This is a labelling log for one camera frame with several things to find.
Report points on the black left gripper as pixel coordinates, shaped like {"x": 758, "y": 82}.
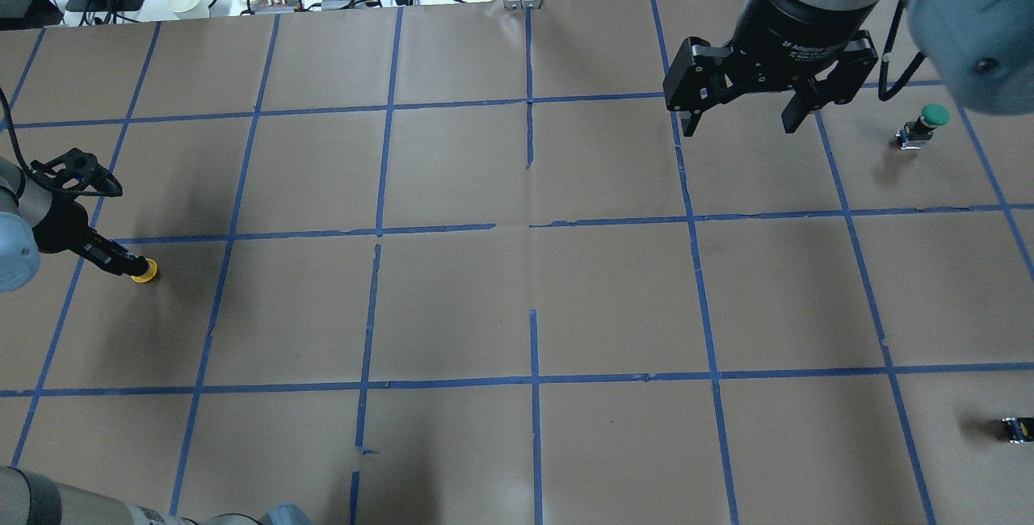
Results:
{"x": 61, "y": 237}

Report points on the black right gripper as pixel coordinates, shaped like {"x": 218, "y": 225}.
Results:
{"x": 788, "y": 24}

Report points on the yellow push button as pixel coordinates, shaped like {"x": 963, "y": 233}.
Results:
{"x": 150, "y": 274}

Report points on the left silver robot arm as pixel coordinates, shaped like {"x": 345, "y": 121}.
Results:
{"x": 41, "y": 215}

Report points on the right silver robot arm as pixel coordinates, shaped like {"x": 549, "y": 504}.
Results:
{"x": 982, "y": 50}

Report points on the green push button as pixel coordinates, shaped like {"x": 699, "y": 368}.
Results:
{"x": 915, "y": 134}

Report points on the red push button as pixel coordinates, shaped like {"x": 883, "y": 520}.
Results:
{"x": 1018, "y": 429}

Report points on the white cup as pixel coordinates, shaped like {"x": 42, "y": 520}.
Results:
{"x": 188, "y": 9}

